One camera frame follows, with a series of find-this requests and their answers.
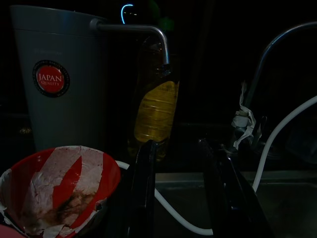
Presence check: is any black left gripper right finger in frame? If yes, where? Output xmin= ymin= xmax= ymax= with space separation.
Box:
xmin=198 ymin=138 xmax=273 ymax=238

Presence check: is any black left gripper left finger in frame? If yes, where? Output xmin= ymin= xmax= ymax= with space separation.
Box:
xmin=127 ymin=139 xmax=159 ymax=238

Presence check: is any red white striped bowl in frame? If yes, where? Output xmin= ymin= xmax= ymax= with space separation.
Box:
xmin=0 ymin=145 xmax=122 ymax=238

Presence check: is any stainless steel sink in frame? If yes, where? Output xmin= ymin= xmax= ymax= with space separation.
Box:
xmin=154 ymin=170 xmax=317 ymax=238

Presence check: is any yellow cooking oil bottle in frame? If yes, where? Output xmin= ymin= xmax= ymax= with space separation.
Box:
xmin=127 ymin=36 xmax=181 ymax=162

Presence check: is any white crumpled stained paper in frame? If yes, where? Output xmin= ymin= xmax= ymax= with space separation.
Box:
xmin=0 ymin=146 xmax=107 ymax=238

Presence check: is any grey water purifier with sticker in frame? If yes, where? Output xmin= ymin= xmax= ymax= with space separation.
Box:
xmin=9 ymin=4 xmax=111 ymax=156

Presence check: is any curved metal sink faucet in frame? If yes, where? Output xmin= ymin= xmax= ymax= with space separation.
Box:
xmin=230 ymin=21 xmax=317 ymax=155

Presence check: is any silver metal spout pipe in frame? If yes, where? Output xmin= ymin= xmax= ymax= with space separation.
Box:
xmin=90 ymin=17 xmax=172 ymax=75

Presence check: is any white flexible hose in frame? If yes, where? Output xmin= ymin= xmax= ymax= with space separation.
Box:
xmin=115 ymin=95 xmax=317 ymax=236

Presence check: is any glowing blue cable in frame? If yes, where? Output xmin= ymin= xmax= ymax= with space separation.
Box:
xmin=120 ymin=3 xmax=135 ymax=25

